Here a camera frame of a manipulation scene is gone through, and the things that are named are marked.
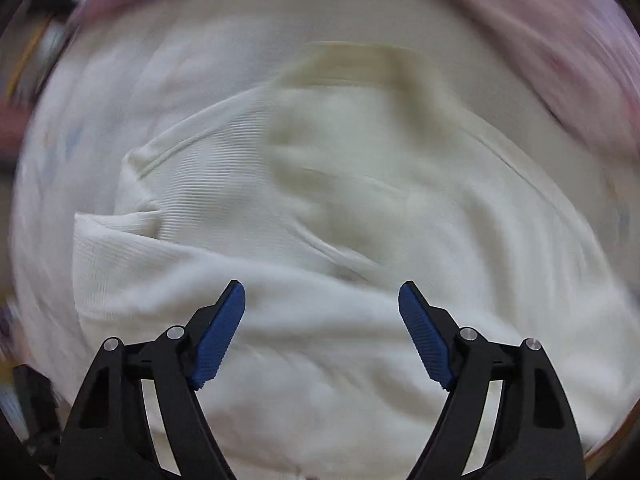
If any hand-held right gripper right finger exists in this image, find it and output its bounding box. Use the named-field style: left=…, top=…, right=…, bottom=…
left=398, top=280, right=586, bottom=480

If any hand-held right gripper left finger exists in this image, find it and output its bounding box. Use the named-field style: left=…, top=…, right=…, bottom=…
left=55, top=280, right=246, bottom=480

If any white ribbed sweater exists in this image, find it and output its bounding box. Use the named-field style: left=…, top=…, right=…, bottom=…
left=72, top=41, right=623, bottom=480

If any pink purple quilt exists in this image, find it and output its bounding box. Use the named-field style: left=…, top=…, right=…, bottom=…
left=72, top=0, right=640, bottom=148

